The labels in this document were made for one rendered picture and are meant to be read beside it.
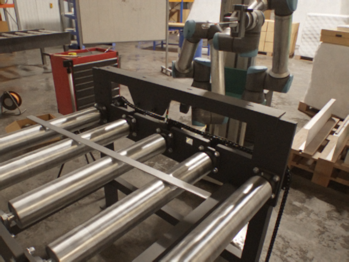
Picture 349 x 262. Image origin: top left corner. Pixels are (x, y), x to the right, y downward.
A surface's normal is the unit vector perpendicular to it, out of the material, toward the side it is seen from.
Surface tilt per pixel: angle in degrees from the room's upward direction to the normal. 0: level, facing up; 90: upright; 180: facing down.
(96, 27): 90
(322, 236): 0
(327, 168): 90
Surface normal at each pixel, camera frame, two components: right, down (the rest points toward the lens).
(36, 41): 0.78, 0.29
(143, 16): 0.40, 0.42
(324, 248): 0.02, -0.89
